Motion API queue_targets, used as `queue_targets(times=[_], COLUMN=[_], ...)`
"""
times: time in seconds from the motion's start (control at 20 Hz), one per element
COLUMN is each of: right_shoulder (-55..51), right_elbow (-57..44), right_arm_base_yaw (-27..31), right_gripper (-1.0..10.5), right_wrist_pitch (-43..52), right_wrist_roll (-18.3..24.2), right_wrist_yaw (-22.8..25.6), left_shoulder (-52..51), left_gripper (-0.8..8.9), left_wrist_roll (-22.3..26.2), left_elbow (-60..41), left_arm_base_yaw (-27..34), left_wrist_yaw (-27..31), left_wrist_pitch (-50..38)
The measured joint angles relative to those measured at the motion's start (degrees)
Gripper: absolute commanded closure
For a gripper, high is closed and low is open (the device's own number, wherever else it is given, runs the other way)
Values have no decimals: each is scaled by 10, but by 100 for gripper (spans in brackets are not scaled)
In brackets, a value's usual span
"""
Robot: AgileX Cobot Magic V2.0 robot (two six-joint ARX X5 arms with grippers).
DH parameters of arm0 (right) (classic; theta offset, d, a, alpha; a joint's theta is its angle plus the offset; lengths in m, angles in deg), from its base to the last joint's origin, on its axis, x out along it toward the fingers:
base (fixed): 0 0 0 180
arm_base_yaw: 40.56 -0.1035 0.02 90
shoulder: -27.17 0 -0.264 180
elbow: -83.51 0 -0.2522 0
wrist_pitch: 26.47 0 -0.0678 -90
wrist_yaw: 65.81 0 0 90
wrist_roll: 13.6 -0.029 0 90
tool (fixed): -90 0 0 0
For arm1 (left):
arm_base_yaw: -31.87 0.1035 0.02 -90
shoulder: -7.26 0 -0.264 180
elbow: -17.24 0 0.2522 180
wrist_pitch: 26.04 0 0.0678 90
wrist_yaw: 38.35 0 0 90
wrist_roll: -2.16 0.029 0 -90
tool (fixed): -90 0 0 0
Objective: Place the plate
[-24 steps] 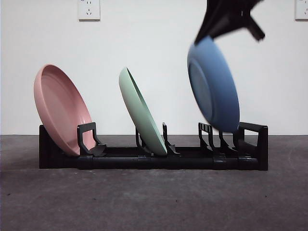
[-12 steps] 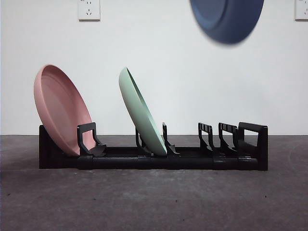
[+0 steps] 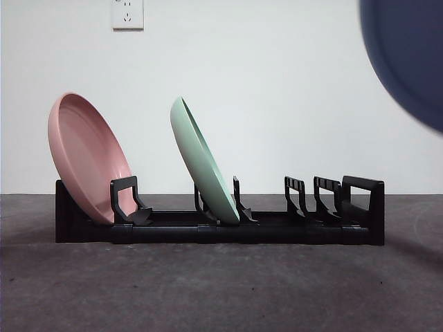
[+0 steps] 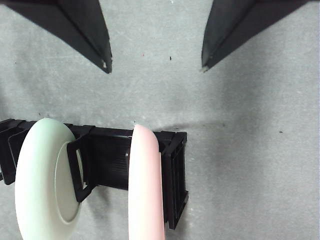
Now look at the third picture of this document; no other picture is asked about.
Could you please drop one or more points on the blue round plate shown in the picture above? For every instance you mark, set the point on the blue round plate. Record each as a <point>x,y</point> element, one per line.
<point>408,52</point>

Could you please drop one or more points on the white wall power outlet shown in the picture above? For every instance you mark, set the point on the white wall power outlet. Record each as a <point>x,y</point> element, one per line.
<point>127,15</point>

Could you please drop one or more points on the pink round plate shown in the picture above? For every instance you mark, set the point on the pink round plate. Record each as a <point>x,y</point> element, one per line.
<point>86,155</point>

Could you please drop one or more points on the light green round plate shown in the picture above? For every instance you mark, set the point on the light green round plate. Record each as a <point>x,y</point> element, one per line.
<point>200,162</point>

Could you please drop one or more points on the black plastic plate rack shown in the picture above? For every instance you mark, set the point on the black plastic plate rack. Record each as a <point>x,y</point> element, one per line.
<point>207,236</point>

